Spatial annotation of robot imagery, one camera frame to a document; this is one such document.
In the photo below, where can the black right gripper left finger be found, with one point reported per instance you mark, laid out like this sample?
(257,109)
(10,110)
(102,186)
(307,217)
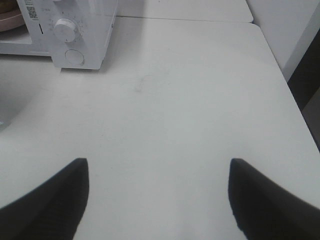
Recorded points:
(51,211)

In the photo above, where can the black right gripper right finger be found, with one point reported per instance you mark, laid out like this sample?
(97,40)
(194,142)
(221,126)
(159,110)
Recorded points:
(263,210)

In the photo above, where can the round white door button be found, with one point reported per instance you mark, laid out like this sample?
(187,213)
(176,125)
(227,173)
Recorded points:
(74,57)

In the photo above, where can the pink round plate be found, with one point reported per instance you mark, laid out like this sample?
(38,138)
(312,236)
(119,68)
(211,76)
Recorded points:
(11,20)

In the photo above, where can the burger with lettuce and cheese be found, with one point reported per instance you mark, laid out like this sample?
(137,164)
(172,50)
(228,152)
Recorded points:
(7,6)

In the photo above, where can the white microwave oven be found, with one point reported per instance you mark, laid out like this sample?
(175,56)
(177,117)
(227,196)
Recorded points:
(94,19)

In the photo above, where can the lower white microwave knob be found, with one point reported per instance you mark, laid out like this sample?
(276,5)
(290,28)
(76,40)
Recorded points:
(65,30)

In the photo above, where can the white warning label sticker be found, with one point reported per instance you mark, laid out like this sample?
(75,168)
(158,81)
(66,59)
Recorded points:
(31,10)

